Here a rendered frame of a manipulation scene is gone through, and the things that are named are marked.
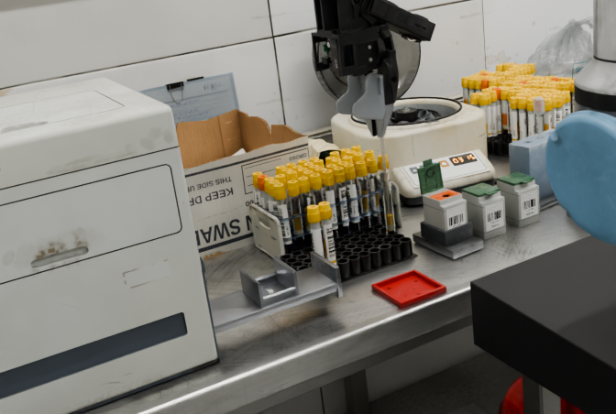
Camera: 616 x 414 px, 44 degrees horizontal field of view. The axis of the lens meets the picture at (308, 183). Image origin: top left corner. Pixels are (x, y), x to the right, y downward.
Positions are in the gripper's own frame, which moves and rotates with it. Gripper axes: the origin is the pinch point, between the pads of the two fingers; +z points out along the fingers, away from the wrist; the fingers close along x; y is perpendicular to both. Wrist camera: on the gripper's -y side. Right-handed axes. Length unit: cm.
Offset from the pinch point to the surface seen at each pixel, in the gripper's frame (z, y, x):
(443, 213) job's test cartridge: 12.2, -4.3, 6.8
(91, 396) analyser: 16, 46, 13
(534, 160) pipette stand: 10.6, -25.0, 2.8
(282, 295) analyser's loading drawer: 13.6, 22.7, 11.1
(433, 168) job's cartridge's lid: 7.5, -6.8, 1.8
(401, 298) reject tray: 18.0, 8.0, 13.8
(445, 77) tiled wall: 8, -50, -51
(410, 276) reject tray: 18.0, 3.7, 9.5
